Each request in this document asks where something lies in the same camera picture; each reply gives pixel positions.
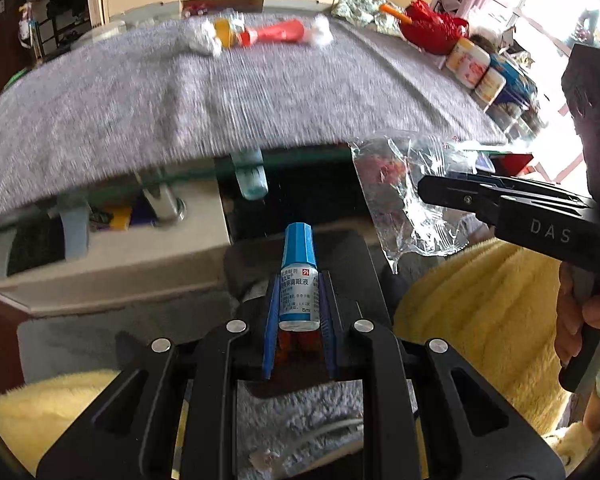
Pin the red cutout basket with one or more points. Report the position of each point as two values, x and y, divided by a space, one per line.
430 30

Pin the red plastic tube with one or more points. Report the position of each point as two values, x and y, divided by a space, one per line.
275 32

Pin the blue eye drop bottle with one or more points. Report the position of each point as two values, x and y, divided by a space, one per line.
300 280

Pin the blue tissue pack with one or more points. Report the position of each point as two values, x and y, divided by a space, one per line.
510 67

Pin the cream table base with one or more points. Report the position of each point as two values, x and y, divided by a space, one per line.
130 270

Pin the blue round tin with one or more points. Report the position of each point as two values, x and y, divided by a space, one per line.
515 102

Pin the clear plastic bag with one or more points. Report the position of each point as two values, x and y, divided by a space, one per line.
395 195

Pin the yellow bottle cap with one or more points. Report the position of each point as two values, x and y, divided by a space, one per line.
224 34

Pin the large window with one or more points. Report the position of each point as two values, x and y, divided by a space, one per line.
555 0

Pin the white bottle pink label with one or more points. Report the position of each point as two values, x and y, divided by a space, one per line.
472 67

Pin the white bottle yellow lid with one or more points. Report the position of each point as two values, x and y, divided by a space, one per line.
457 52

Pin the translucent table spacer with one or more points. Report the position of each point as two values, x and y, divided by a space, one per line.
250 177

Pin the green floral cloth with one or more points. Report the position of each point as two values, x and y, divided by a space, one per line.
365 10

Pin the yellow fleece pants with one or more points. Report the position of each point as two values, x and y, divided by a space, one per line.
480 320

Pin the grey woven table mat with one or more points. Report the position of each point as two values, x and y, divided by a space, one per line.
130 110

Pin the white bottle yellow label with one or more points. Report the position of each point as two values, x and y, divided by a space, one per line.
490 87

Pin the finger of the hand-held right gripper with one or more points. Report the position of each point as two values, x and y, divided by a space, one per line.
540 187
455 197

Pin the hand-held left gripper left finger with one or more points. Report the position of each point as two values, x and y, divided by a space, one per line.
270 340

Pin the white tissue ball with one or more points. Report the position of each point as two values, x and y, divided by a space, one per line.
320 31

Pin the crumpled white wrapper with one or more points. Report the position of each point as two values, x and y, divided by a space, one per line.
205 37

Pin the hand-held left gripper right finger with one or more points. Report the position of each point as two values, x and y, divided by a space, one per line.
329 345

